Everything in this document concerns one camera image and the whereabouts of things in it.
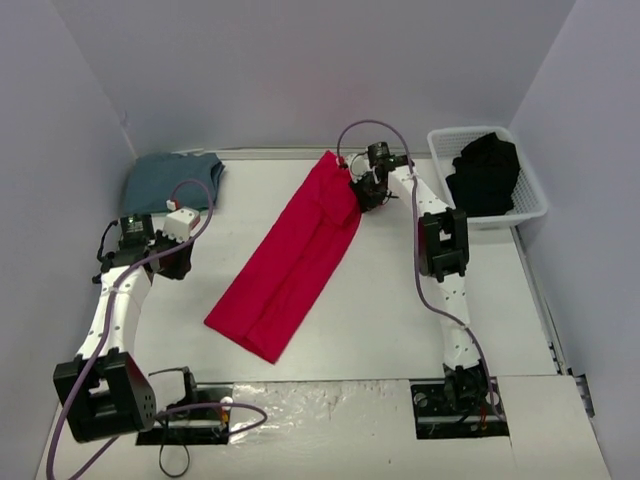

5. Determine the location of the red t shirt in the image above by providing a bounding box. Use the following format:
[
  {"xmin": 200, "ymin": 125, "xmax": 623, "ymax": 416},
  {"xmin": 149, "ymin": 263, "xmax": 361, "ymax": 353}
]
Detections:
[{"xmin": 204, "ymin": 151, "xmax": 361, "ymax": 364}]

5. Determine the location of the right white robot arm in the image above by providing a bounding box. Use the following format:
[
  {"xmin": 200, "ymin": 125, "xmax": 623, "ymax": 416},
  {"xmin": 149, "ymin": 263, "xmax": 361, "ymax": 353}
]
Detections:
[{"xmin": 343, "ymin": 142, "xmax": 496, "ymax": 413}]

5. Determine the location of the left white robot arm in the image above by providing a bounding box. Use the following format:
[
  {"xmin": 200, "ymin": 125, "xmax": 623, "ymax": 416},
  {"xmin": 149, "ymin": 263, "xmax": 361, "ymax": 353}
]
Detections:
[{"xmin": 53, "ymin": 207, "xmax": 201, "ymax": 443}]

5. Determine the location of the grey folded t shirt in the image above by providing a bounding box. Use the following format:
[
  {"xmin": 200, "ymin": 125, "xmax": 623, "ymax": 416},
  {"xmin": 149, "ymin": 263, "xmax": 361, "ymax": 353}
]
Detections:
[{"xmin": 121, "ymin": 152, "xmax": 225, "ymax": 215}]

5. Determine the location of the black t shirt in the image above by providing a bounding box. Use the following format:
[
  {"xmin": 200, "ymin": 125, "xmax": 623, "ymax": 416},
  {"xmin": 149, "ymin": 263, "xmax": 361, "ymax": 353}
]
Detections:
[{"xmin": 446, "ymin": 132, "xmax": 520, "ymax": 217}]

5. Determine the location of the white perforated plastic basket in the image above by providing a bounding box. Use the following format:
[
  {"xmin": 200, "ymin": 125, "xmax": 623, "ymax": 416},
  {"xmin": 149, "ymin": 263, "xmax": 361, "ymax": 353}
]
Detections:
[{"xmin": 427, "ymin": 125, "xmax": 548, "ymax": 230}]

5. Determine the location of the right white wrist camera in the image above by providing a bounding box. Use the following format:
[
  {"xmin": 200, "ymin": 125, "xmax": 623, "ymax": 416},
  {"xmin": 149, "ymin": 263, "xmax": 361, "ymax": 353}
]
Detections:
[{"xmin": 337, "ymin": 153, "xmax": 371, "ymax": 182}]

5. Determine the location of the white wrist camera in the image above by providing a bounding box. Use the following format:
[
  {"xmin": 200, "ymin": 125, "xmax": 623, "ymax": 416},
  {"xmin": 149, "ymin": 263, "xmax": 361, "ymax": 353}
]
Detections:
[
  {"xmin": 160, "ymin": 200, "xmax": 200, "ymax": 243},
  {"xmin": 337, "ymin": 153, "xmax": 371, "ymax": 182}
]

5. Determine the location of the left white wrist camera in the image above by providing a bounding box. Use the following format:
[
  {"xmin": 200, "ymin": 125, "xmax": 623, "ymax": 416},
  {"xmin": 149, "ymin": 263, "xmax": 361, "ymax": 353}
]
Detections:
[{"xmin": 160, "ymin": 200, "xmax": 200, "ymax": 243}]

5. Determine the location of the aluminium table frame rail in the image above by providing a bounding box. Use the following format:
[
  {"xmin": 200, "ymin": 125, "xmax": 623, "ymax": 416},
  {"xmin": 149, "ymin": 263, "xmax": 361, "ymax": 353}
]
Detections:
[{"xmin": 134, "ymin": 144, "xmax": 436, "ymax": 161}]

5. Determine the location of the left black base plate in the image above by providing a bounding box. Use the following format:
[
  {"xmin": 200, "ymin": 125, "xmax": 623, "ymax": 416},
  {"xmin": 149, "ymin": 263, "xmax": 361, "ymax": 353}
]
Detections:
[{"xmin": 135, "ymin": 383, "xmax": 233, "ymax": 446}]

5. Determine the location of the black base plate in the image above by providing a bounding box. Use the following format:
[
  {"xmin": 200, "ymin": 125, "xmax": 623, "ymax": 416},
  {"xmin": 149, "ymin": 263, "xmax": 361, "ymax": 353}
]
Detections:
[
  {"xmin": 135, "ymin": 383, "xmax": 233, "ymax": 446},
  {"xmin": 410, "ymin": 380, "xmax": 510, "ymax": 440}
]

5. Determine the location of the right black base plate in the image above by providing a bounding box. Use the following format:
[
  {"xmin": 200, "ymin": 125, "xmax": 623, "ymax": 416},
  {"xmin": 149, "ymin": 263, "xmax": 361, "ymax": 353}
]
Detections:
[{"xmin": 410, "ymin": 380, "xmax": 510, "ymax": 440}]

